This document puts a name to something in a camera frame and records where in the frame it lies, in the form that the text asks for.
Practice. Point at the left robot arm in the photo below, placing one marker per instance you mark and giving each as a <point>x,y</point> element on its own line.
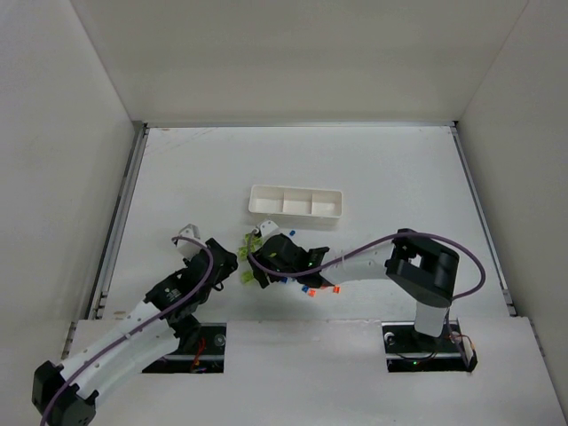
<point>70,392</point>

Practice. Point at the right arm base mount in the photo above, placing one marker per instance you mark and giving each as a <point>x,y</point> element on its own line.
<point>407,351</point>

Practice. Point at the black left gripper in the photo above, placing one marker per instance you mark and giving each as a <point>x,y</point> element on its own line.
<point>223,259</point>

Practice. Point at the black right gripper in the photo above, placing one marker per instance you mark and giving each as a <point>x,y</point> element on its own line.
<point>260,264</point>

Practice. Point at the green 2x2 lego brick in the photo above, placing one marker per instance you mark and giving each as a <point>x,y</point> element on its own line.
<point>247,277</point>

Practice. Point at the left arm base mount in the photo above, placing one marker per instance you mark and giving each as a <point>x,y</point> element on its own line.
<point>200,355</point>

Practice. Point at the white three-compartment tray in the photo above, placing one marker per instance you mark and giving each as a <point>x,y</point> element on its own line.
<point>307,206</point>

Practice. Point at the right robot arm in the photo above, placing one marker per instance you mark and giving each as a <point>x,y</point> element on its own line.
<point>425,269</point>

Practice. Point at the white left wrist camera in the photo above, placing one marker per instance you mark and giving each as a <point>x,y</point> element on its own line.
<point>188,241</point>

